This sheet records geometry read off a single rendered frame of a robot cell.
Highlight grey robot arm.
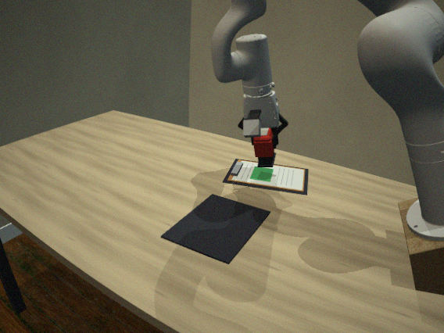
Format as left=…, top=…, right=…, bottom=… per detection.
left=211, top=0, right=444, bottom=241

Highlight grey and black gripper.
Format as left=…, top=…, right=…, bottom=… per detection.
left=238, top=91, right=288, bottom=149

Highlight red self-inking stamp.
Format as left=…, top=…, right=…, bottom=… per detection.
left=253, top=128, right=276, bottom=167

